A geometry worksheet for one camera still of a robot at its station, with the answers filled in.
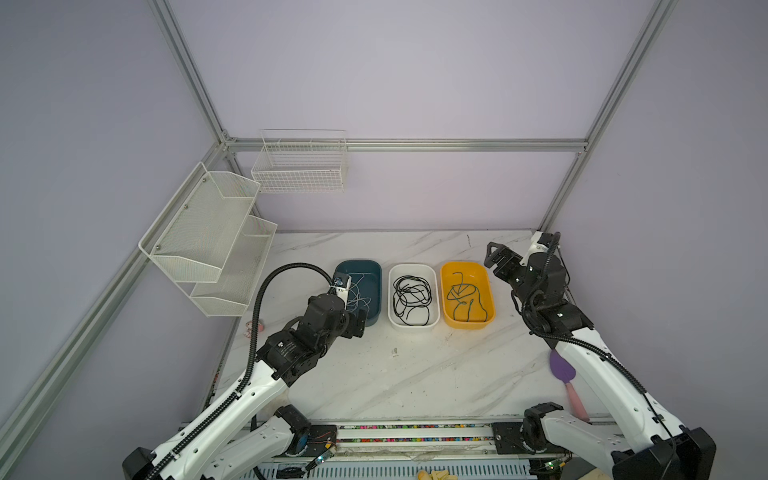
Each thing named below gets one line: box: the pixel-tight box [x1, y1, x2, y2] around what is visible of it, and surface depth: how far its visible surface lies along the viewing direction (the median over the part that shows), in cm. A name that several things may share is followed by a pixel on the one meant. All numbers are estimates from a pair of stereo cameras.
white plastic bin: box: [388, 263, 440, 331], surface depth 100 cm
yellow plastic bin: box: [441, 261, 496, 329], surface depth 100 cm
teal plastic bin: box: [334, 259, 382, 327], surface depth 103 cm
